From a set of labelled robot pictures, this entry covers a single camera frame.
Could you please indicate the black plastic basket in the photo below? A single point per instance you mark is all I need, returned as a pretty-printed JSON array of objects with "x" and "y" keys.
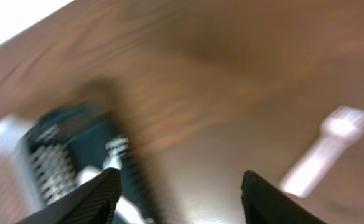
[{"x": 66, "y": 140}]

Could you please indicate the white plastic spoon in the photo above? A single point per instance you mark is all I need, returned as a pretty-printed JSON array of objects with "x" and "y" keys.
[{"x": 125, "y": 209}]

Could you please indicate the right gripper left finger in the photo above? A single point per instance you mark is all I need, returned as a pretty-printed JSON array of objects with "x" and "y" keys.
[{"x": 92, "y": 203}]

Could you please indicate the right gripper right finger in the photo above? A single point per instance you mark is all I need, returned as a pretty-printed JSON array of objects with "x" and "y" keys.
[{"x": 263, "y": 203}]

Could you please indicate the clear plastic basket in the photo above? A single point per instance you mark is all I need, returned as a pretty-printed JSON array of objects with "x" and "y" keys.
[{"x": 17, "y": 181}]

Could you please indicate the white plastic fork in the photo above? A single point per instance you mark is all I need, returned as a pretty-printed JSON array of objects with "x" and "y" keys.
[
  {"x": 114, "y": 149},
  {"x": 342, "y": 128}
]

